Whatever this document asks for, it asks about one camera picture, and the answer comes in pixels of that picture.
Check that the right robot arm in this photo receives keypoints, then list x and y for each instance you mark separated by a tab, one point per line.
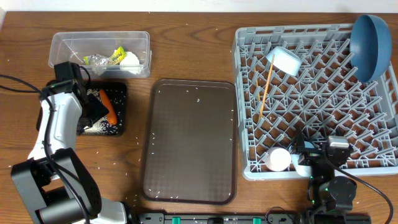
331	195

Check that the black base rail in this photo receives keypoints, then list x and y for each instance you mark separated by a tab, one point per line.
273	218

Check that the grey dishwasher rack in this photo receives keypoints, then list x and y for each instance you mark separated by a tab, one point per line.
323	98

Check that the orange carrot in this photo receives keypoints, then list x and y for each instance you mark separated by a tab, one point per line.
111	116

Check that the yellow green snack wrapper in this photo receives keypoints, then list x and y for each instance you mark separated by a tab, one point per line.
100	62

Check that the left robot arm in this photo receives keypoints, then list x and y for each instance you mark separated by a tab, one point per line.
53	183

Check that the pile of white rice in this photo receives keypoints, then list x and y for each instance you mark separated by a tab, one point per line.
102	127

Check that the pink cup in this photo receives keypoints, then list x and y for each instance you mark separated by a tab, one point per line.
278	159

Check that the brown serving tray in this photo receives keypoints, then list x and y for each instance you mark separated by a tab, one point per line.
190	151

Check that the dark blue plate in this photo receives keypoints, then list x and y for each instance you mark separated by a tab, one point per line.
371	44

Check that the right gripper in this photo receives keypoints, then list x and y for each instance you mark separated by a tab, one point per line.
310	154

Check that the light blue cup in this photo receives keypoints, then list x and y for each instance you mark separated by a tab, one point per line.
301	166

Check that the black tray bin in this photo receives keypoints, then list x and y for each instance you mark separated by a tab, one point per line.
72	108

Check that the white tissue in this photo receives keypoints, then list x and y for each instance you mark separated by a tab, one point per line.
131	63

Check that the clear plastic bin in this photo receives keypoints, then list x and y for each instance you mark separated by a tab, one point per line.
73	46

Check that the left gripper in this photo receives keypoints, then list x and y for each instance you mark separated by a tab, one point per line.
102	111

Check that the light blue bowl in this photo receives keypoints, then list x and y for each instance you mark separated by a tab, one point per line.
284	60

